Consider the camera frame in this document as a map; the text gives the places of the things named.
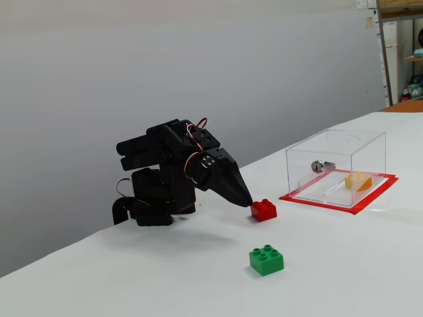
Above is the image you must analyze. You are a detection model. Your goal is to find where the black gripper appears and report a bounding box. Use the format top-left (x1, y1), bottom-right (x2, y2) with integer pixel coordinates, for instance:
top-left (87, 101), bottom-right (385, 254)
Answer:
top-left (192, 147), bottom-right (254, 208)

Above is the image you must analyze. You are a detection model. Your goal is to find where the yellow lego brick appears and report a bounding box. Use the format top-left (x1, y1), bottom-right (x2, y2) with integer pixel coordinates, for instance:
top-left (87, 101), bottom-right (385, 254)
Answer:
top-left (344, 173), bottom-right (373, 192)

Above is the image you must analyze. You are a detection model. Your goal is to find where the red lego brick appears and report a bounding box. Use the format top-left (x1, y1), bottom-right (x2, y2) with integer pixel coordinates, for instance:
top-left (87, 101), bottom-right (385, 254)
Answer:
top-left (250, 198), bottom-right (278, 223)

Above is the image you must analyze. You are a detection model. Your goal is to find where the green lego brick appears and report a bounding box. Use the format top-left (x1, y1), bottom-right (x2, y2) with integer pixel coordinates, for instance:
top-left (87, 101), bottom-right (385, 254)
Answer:
top-left (248, 244), bottom-right (285, 277)

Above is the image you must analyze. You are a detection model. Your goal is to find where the transparent plastic box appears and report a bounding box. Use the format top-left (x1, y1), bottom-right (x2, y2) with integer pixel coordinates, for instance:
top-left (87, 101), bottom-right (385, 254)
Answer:
top-left (285, 128), bottom-right (387, 208)

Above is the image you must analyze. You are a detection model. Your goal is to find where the silver cam lock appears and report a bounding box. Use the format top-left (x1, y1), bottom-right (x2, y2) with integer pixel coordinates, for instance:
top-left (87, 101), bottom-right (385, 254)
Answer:
top-left (310, 159), bottom-right (337, 174)

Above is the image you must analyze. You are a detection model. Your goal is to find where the black table clamp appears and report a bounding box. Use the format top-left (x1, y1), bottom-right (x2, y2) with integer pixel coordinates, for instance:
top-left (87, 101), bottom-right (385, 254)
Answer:
top-left (111, 197), bottom-right (133, 226)

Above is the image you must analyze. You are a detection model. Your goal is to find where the orange table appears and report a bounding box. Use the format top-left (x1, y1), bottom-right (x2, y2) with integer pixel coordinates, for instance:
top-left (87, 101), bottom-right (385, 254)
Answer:
top-left (379, 100), bottom-right (423, 114)

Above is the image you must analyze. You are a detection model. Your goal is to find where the white appliance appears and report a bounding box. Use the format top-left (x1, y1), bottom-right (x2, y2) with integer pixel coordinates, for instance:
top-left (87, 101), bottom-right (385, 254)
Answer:
top-left (383, 21), bottom-right (400, 100)

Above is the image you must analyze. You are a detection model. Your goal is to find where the metal shelf rack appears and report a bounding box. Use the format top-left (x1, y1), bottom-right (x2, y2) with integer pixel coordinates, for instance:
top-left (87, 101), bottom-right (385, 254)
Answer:
top-left (375, 0), bottom-right (423, 106)

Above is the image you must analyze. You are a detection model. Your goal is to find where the clear plastic bag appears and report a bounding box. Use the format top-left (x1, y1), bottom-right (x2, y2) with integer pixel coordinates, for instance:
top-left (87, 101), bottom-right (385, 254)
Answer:
top-left (408, 75), bottom-right (423, 100)

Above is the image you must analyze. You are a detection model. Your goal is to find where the red white gripper servo cable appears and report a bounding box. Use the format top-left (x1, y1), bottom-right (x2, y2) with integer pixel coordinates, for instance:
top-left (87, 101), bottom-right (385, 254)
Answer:
top-left (183, 150), bottom-right (208, 184)

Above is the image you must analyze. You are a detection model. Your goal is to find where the red white arm servo cable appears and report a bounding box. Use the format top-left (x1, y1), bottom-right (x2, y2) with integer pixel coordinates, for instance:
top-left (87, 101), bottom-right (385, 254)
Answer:
top-left (186, 117), bottom-right (210, 147)

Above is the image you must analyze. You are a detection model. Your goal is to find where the red white base servo cable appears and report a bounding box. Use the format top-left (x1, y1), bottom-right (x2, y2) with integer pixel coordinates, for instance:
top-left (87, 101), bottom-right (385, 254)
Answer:
top-left (115, 177), bottom-right (133, 199)

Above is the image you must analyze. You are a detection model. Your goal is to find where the red tape frame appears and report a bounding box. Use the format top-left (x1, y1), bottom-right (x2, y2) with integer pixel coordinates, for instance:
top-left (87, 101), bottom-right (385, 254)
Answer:
top-left (278, 168), bottom-right (399, 217)

